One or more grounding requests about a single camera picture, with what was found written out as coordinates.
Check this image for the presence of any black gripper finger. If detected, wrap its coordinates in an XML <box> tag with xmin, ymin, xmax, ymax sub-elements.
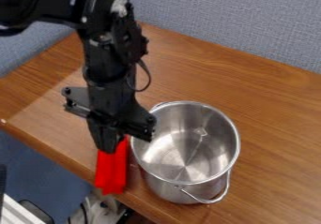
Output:
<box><xmin>86</xmin><ymin>117</ymin><xmax>108</xmax><ymax>152</ymax></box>
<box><xmin>107</xmin><ymin>127</ymin><xmax>125</xmax><ymax>154</ymax></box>

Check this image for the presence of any black white striped object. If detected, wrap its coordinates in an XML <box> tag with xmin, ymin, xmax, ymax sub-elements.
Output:
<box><xmin>0</xmin><ymin>164</ymin><xmax>54</xmax><ymax>224</ymax></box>

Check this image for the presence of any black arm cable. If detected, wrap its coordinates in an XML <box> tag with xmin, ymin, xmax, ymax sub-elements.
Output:
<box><xmin>124</xmin><ymin>58</ymin><xmax>152</xmax><ymax>93</ymax></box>

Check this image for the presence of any metal pot with handle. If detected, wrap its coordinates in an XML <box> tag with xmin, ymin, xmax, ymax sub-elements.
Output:
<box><xmin>129</xmin><ymin>101</ymin><xmax>240</xmax><ymax>204</ymax></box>

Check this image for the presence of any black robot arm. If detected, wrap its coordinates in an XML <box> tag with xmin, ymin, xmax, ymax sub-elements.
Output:
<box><xmin>0</xmin><ymin>0</ymin><xmax>155</xmax><ymax>154</ymax></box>

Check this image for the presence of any red plastic block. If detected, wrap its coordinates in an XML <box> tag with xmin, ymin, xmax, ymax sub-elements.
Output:
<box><xmin>93</xmin><ymin>137</ymin><xmax>129</xmax><ymax>195</ymax></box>

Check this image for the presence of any white device under table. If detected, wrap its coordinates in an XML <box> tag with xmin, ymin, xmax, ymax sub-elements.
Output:
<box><xmin>65</xmin><ymin>188</ymin><xmax>128</xmax><ymax>224</ymax></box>

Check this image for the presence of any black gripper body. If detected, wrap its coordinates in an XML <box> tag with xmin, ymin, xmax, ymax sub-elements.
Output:
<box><xmin>61</xmin><ymin>77</ymin><xmax>156</xmax><ymax>142</ymax></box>

